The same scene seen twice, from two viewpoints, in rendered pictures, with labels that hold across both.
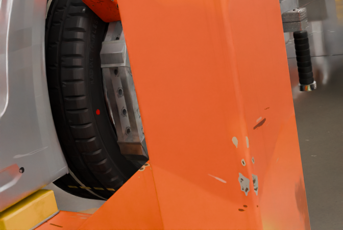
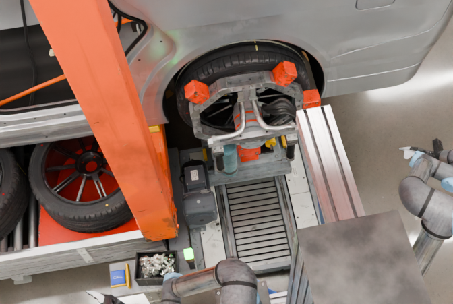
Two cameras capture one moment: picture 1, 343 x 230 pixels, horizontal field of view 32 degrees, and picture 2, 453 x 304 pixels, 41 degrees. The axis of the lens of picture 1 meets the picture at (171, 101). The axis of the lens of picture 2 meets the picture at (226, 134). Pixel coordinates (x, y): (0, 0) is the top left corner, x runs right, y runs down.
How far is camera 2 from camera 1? 2.56 m
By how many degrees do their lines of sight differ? 59
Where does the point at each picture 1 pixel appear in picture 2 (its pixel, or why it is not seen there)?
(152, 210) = not seen: hidden behind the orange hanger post
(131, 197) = not seen: hidden behind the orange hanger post
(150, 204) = not seen: hidden behind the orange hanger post
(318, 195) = (418, 134)
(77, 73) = (179, 102)
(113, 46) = (191, 106)
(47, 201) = (154, 129)
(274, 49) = (155, 201)
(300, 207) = (166, 221)
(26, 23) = (154, 89)
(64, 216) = (158, 135)
